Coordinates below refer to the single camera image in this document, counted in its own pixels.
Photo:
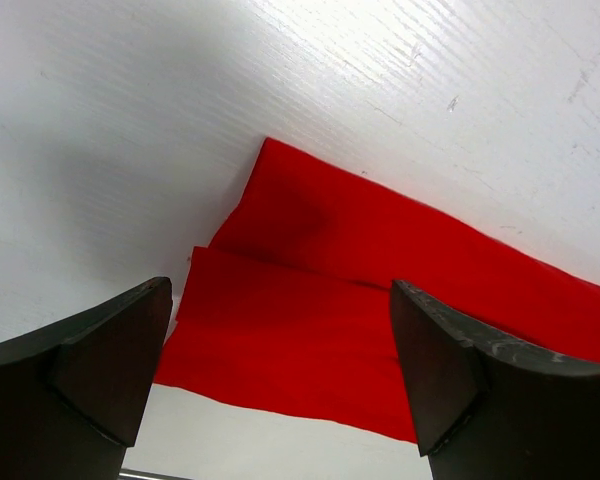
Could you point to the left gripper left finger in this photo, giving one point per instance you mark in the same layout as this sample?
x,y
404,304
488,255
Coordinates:
x,y
73,393

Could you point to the red t shirt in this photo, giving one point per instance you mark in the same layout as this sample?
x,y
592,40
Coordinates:
x,y
287,309

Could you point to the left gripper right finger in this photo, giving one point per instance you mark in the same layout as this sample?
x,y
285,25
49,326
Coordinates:
x,y
486,404

